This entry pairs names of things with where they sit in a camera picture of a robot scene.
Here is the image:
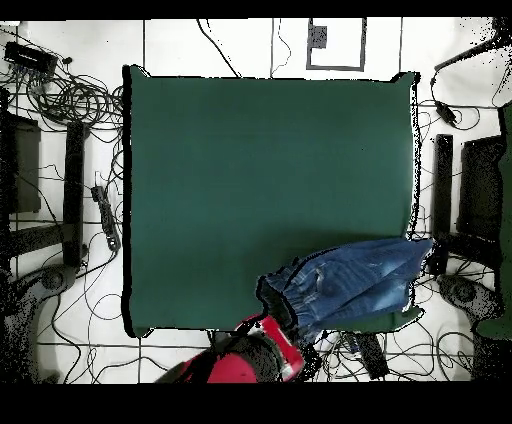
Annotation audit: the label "black power adapter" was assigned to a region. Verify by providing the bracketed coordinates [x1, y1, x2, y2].
[434, 100, 458, 126]

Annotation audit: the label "black rod with mount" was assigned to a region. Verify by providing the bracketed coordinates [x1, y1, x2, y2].
[433, 17, 512, 73]

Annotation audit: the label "black flat panel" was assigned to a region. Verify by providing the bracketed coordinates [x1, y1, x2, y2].
[456, 135, 506, 241]
[0, 113, 42, 214]

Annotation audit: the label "black long beam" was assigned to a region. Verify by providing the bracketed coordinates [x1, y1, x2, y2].
[429, 133, 454, 276]
[62, 121, 90, 268]

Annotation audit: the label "dark green table cloth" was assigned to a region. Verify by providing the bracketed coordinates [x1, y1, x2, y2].
[121, 64, 425, 339]

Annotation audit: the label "blue denim jeans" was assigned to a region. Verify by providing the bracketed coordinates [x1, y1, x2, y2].
[255, 236, 435, 345]

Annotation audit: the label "black power strip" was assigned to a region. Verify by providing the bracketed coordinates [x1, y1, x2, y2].
[351, 331, 391, 381]
[90, 184, 122, 252]

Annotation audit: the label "black network box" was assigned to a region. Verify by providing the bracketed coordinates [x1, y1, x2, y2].
[3, 40, 59, 77]

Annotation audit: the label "tangle of black cables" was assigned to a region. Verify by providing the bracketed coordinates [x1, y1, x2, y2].
[23, 67, 125, 129]

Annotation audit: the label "small black block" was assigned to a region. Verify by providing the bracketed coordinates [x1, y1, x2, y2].
[308, 24, 328, 50]

